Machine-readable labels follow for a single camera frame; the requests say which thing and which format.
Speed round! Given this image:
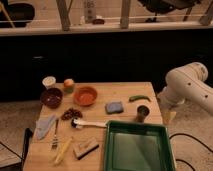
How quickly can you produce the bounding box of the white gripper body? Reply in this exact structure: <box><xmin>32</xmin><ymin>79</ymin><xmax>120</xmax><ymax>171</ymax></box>
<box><xmin>157</xmin><ymin>87</ymin><xmax>185</xmax><ymax>110</ymax></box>

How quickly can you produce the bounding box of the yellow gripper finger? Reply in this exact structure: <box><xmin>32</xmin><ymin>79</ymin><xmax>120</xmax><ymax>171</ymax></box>
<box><xmin>162</xmin><ymin>110</ymin><xmax>176</xmax><ymax>125</ymax></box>

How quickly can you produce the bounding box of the blue sponge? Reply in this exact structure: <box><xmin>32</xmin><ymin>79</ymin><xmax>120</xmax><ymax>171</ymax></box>
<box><xmin>105</xmin><ymin>102</ymin><xmax>124</xmax><ymax>114</ymax></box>

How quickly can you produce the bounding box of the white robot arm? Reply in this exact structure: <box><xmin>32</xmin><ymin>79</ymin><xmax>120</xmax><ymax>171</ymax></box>
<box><xmin>157</xmin><ymin>62</ymin><xmax>213</xmax><ymax>125</ymax></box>

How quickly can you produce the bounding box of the red orange bowl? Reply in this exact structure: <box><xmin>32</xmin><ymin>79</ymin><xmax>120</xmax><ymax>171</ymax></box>
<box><xmin>73</xmin><ymin>86</ymin><xmax>97</xmax><ymax>106</ymax></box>

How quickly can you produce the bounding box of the dark purple bowl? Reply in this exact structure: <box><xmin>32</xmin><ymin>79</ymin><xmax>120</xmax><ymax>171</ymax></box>
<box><xmin>40</xmin><ymin>88</ymin><xmax>63</xmax><ymax>109</ymax></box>

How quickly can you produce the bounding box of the dark metal cup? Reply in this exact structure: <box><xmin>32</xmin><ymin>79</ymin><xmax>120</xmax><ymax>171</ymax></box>
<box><xmin>137</xmin><ymin>105</ymin><xmax>150</xmax><ymax>123</ymax></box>

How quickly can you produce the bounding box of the green plastic tray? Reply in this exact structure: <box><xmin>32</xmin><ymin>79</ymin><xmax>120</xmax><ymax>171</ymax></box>
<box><xmin>103</xmin><ymin>121</ymin><xmax>176</xmax><ymax>171</ymax></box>

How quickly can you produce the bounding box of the wooden block eraser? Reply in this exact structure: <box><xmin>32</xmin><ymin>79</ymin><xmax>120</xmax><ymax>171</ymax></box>
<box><xmin>73</xmin><ymin>138</ymin><xmax>99</xmax><ymax>160</ymax></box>

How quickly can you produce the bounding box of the dark red grape bunch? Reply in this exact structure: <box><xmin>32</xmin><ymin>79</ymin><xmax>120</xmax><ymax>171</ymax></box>
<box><xmin>61</xmin><ymin>108</ymin><xmax>83</xmax><ymax>120</ymax></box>

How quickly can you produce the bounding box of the orange ball on green cup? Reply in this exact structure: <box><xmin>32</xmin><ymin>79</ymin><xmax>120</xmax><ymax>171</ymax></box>
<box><xmin>64</xmin><ymin>79</ymin><xmax>74</xmax><ymax>93</ymax></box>

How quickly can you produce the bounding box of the yellow banana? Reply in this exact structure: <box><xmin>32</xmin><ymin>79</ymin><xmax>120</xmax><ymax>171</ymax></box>
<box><xmin>54</xmin><ymin>137</ymin><xmax>73</xmax><ymax>165</ymax></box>

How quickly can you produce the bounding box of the metal fork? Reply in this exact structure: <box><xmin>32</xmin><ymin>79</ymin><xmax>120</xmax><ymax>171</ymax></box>
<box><xmin>51</xmin><ymin>119</ymin><xmax>59</xmax><ymax>150</ymax></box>

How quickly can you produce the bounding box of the small white cup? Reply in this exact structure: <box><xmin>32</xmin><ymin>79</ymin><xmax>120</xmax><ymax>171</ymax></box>
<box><xmin>42</xmin><ymin>76</ymin><xmax>56</xmax><ymax>89</ymax></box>

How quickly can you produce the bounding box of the light blue cloth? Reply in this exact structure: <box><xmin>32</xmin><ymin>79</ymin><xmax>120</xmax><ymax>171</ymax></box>
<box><xmin>36</xmin><ymin>115</ymin><xmax>56</xmax><ymax>140</ymax></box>

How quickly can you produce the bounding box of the black chair left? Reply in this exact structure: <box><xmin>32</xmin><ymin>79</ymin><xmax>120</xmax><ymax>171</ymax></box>
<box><xmin>0</xmin><ymin>0</ymin><xmax>35</xmax><ymax>28</ymax></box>

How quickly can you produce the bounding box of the black cable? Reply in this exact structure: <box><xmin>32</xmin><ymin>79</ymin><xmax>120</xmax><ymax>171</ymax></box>
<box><xmin>169</xmin><ymin>132</ymin><xmax>213</xmax><ymax>171</ymax></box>

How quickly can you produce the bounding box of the white handled dish brush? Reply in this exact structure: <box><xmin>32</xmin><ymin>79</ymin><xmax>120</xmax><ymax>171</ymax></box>
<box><xmin>71</xmin><ymin>119</ymin><xmax>106</xmax><ymax>128</ymax></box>

